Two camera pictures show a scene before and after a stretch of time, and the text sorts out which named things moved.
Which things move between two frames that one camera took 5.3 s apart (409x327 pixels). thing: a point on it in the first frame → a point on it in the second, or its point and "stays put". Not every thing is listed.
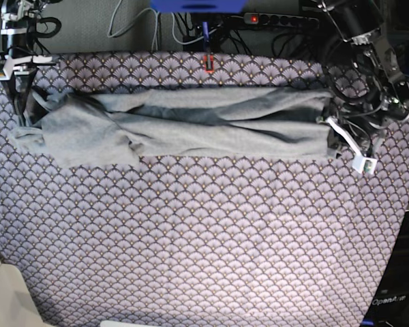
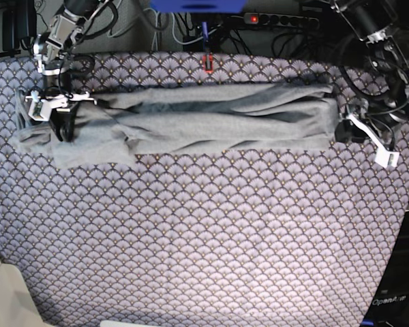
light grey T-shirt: x=115 y=129 stays put
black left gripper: x=20 y=84 → x=61 y=118
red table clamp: x=208 y=63 stays put
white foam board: x=9 y=302 stays put
